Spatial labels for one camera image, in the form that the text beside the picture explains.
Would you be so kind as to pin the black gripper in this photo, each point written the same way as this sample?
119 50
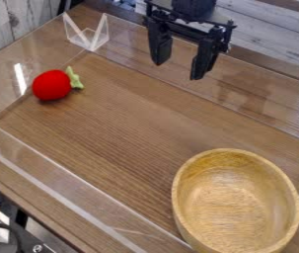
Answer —
190 11

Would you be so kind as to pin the red plush strawberry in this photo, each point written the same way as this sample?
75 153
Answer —
54 84

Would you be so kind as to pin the wooden oval bowl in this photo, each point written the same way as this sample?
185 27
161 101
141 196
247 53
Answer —
235 204

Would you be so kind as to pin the clear acrylic corner bracket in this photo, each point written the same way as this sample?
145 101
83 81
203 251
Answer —
88 39

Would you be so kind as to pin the clear acrylic front wall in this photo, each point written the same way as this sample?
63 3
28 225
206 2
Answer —
79 212

